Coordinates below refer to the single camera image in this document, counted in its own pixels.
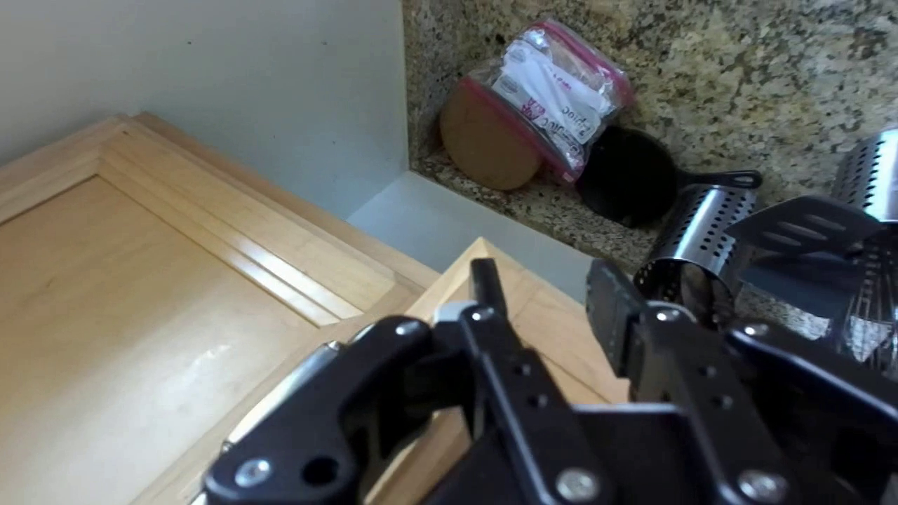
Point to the rear perforated utensil holder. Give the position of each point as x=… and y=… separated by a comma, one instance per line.
x=695, y=259

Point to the black spatula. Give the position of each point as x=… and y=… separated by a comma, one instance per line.
x=808, y=252

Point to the metal whisk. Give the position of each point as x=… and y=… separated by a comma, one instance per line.
x=869, y=328

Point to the front perforated utensil holder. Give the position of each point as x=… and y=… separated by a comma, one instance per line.
x=869, y=178

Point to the right wooden cabinet door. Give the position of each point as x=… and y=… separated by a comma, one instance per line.
x=545, y=321

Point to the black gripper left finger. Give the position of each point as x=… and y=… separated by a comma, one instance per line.
x=333, y=440

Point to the left metal door handle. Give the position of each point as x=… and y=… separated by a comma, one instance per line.
x=277, y=398

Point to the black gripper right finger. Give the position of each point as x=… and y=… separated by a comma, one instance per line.
x=750, y=415

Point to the wooden cabinet door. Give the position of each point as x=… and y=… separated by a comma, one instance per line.
x=545, y=321
x=149, y=293

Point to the small black pan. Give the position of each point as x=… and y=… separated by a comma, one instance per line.
x=632, y=178

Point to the plastic bag of items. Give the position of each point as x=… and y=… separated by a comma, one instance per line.
x=540, y=106

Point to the perforated utensil holder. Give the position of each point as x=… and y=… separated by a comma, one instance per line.
x=869, y=178
x=695, y=259

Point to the left wooden cabinet door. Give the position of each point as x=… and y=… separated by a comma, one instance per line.
x=149, y=293

